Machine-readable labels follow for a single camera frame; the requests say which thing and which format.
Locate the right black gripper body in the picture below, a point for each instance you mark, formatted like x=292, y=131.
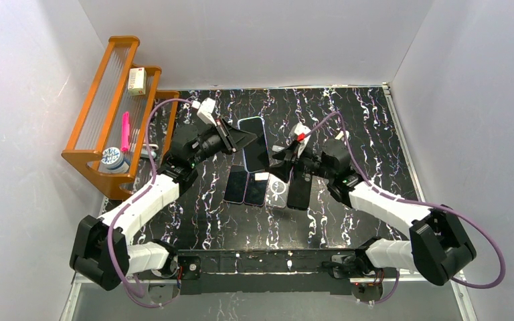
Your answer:
x=294, y=156

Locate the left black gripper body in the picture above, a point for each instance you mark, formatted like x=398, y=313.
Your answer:
x=229, y=136

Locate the clear magsafe phone case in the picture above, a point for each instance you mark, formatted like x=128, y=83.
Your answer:
x=276, y=193

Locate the black phone case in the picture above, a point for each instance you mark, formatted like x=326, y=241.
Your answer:
x=299, y=192

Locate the purple phone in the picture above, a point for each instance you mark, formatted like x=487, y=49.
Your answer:
x=256, y=189

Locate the black phone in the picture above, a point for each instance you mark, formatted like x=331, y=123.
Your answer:
x=236, y=185

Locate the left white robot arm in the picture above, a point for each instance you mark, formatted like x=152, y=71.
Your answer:
x=103, y=249

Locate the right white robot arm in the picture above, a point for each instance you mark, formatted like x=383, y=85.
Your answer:
x=437, y=244

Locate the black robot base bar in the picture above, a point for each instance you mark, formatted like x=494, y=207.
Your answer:
x=336, y=271

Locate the teal and white stapler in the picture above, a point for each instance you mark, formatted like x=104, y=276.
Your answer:
x=149, y=151

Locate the orange wooden shelf rack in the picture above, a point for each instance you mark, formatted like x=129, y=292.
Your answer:
x=99, y=124

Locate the pink highlighter marker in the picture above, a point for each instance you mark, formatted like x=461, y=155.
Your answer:
x=125, y=132

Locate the white and red box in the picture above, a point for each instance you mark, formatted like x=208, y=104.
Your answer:
x=137, y=81

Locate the blue and white tape roll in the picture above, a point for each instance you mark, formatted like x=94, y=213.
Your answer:
x=113, y=161

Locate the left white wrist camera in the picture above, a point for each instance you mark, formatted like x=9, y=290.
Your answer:
x=205, y=110

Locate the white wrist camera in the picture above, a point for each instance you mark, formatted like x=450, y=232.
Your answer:
x=299, y=133
x=205, y=110

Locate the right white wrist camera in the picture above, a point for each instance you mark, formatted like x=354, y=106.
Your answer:
x=299, y=133

